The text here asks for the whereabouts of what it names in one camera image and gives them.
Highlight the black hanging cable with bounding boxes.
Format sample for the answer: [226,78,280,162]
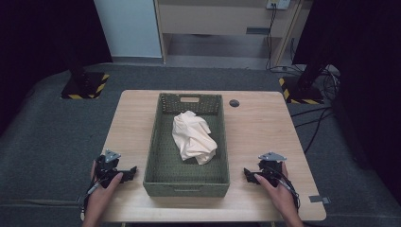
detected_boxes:
[265,4,279,71]

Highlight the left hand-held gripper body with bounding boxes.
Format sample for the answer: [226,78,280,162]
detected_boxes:
[94,149,123,189]

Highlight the cream cloth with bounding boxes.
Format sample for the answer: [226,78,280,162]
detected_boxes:
[171,110,218,166]

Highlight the white wall socket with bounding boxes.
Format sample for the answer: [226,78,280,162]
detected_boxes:
[266,0,291,10]

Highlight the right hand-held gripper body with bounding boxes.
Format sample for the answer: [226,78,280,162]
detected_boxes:
[257,151,288,189]

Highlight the green perforated plastic basket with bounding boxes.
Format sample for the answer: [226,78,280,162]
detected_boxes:
[143,92,231,199]

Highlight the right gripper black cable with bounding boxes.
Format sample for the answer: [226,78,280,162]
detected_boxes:
[271,169,302,213]

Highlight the person's right hand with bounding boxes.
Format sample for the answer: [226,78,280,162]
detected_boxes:
[253,162,300,222]

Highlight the grey tape strip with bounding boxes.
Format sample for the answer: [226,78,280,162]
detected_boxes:
[308,195,332,205]

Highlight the black floor cables bundle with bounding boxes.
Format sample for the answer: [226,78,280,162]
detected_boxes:
[268,37,342,156]

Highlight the person's left hand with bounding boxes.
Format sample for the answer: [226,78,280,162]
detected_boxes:
[82,160,124,219]

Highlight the black curtain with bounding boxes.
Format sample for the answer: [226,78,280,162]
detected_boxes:
[292,0,401,206]
[0,0,113,136]

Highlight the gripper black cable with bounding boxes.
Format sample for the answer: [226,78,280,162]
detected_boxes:
[271,169,302,213]
[78,176,102,218]

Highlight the black stand post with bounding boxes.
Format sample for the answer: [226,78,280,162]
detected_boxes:
[64,0,96,94]
[295,46,334,93]

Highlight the black hazard-striped stand base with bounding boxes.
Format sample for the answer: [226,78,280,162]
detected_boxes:
[60,71,111,100]
[278,75,325,105]

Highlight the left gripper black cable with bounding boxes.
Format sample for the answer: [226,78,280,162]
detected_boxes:
[78,176,102,218]

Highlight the white panel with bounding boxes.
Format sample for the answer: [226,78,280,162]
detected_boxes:
[93,0,163,59]

